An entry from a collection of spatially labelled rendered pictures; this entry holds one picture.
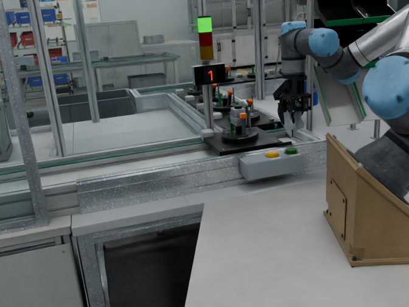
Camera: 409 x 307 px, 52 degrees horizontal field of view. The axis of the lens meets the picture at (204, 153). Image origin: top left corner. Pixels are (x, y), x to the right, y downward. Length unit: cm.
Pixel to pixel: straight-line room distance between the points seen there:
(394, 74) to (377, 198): 26
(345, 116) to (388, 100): 77
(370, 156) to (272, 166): 44
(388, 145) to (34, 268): 104
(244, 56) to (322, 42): 961
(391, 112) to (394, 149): 13
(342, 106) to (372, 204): 79
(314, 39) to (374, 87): 33
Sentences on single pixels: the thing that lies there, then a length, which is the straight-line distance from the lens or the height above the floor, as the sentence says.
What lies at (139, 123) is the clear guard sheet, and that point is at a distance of 164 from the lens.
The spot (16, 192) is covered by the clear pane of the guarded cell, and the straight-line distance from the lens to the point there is 133.
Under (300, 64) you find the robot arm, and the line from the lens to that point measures 133.
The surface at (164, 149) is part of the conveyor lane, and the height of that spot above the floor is 94.
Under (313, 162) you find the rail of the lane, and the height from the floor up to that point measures 90.
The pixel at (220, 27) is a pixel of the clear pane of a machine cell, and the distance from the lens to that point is 1058.
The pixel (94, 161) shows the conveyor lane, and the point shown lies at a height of 94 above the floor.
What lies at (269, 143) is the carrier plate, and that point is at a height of 97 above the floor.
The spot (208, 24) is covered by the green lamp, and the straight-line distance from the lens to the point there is 160.
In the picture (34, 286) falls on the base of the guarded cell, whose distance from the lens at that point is 143.
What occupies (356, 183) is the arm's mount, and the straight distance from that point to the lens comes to 95.
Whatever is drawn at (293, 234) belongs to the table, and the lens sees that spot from 115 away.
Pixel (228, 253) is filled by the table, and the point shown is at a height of 86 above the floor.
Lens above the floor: 143
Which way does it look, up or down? 19 degrees down
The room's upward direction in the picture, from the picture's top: 4 degrees counter-clockwise
